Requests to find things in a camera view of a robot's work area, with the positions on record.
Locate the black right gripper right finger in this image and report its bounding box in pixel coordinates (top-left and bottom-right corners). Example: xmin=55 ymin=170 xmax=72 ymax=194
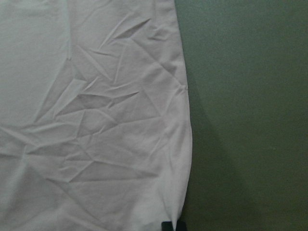
xmin=176 ymin=220 xmax=186 ymax=231

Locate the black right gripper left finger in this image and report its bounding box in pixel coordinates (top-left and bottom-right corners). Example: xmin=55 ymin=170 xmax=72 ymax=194
xmin=161 ymin=221 xmax=174 ymax=231

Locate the pink Snoopy t-shirt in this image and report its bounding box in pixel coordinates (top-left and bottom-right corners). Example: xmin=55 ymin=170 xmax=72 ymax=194
xmin=0 ymin=0 xmax=192 ymax=231

